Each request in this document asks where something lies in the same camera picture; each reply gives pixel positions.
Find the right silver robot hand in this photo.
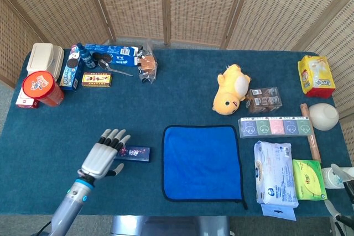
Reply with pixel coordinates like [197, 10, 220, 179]
[323, 163, 354, 227]

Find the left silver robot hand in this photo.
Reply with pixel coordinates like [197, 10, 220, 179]
[77, 128, 131, 179]

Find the blue glasses case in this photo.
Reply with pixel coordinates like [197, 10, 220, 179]
[114, 145, 152, 163]

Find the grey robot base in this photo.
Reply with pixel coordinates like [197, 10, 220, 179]
[110, 215, 232, 236]

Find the white cup with blue flower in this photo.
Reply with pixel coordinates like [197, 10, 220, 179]
[321, 166, 345, 190]

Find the green tissue pack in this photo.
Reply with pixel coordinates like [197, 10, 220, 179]
[292, 159, 329, 201]

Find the wooden rolling pin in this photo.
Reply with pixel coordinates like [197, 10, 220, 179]
[300, 103, 322, 164]

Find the teal table cover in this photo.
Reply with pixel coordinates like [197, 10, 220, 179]
[0, 49, 351, 217]

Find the cream bowl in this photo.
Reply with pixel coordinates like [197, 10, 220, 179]
[308, 103, 340, 131]

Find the white wet wipes pack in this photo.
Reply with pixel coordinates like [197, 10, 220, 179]
[253, 140, 299, 222]

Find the yellow and red small box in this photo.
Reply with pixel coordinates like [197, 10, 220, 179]
[81, 72, 113, 88]

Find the multi-colour tissue packet row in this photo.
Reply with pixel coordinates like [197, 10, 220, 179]
[238, 116, 315, 139]

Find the blue cookie box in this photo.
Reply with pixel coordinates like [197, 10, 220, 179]
[59, 44, 84, 91]

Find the red and white small box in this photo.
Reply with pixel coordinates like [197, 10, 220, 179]
[15, 92, 39, 109]

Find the metal spoon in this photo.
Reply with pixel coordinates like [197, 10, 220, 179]
[97, 59, 133, 77]

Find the orange-red round can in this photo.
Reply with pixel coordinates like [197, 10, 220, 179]
[22, 70, 65, 107]

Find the blue spray bottle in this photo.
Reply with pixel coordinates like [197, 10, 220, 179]
[76, 43, 97, 70]

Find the blue cloth with black edge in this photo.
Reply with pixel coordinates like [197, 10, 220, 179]
[162, 124, 248, 211]

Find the long blue cookie package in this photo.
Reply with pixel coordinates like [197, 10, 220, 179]
[84, 43, 143, 67]

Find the clear bag of bread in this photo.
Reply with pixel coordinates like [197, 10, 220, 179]
[137, 41, 158, 85]

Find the clear box of brown pastries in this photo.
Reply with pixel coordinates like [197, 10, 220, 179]
[245, 86, 283, 114]

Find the beige plastic lunch box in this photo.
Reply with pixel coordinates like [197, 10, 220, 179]
[26, 43, 65, 81]

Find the yellow plush toy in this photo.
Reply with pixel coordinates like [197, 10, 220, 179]
[212, 64, 252, 116]

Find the woven wooden folding screen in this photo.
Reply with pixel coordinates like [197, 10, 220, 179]
[0, 0, 354, 120]

